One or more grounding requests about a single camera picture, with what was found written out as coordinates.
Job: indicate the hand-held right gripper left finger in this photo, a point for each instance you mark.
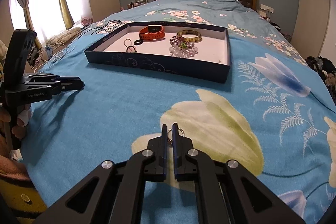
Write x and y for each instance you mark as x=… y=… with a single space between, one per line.
x=164 y=161

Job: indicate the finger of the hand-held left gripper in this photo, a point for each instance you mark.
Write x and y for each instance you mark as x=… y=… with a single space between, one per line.
x=71 y=87
x=68 y=80

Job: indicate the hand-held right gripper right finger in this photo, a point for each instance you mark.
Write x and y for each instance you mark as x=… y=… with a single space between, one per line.
x=175 y=163

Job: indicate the dark blue box tray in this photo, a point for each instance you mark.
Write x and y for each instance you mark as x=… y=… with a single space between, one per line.
x=155 y=50

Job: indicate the person's left forearm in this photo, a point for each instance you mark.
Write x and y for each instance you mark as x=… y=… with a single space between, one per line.
x=13 y=169

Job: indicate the person's left hand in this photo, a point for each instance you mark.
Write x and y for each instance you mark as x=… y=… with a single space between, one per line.
x=22 y=121

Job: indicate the mixed clothes pile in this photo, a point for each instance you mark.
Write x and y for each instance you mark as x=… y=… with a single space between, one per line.
x=39 y=56

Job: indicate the cream quilt pile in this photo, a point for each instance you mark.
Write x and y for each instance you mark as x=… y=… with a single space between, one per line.
x=65 y=35

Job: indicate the small pink fan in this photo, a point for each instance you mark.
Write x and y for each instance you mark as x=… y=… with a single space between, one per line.
x=85 y=21

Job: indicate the orange smartwatch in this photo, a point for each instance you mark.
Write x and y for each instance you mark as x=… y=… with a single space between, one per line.
x=152 y=36

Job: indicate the group of cosmetic bottles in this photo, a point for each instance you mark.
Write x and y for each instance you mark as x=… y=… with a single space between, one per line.
x=136 y=2

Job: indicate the person's yellow garment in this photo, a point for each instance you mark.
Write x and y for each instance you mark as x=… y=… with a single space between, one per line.
x=15 y=200

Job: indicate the amber bangle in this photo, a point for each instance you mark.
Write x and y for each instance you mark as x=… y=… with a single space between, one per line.
x=198 y=36

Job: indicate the blue floral duvet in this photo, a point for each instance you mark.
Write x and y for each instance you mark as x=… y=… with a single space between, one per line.
x=210 y=6

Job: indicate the carved wooden nightstand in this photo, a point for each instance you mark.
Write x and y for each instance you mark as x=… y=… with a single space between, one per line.
x=287 y=37

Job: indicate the dark clothes pile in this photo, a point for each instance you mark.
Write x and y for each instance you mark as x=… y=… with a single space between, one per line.
x=323 y=74

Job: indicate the white pink bedside items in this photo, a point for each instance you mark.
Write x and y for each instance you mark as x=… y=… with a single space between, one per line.
x=263 y=15

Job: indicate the white wall socket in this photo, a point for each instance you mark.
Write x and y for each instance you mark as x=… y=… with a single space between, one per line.
x=267 y=8

